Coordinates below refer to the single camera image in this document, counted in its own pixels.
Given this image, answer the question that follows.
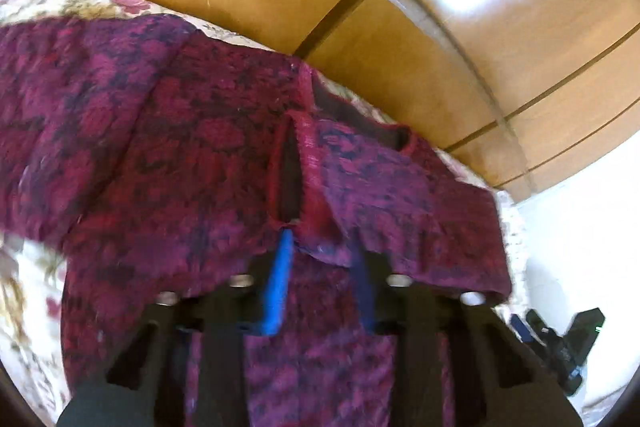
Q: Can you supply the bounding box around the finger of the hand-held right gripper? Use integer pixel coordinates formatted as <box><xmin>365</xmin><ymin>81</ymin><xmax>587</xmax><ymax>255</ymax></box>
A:
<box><xmin>508</xmin><ymin>313</ymin><xmax>537</xmax><ymax>350</ymax></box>

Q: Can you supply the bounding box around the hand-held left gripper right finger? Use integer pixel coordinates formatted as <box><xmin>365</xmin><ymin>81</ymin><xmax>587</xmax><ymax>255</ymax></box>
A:
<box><xmin>349</xmin><ymin>237</ymin><xmax>551</xmax><ymax>427</ymax></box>

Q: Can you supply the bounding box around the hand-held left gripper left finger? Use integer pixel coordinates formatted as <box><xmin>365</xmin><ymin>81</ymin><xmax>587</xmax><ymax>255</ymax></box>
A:
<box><xmin>102</xmin><ymin>229</ymin><xmax>297</xmax><ymax>427</ymax></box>

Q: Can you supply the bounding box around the maroon knitted sweater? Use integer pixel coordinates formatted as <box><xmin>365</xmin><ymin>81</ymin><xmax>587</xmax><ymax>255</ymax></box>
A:
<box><xmin>0</xmin><ymin>14</ymin><xmax>514</xmax><ymax>427</ymax></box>

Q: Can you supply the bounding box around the floral bedspread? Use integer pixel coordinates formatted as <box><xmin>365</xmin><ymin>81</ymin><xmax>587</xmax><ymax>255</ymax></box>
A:
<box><xmin>0</xmin><ymin>0</ymin><xmax>532</xmax><ymax>425</ymax></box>

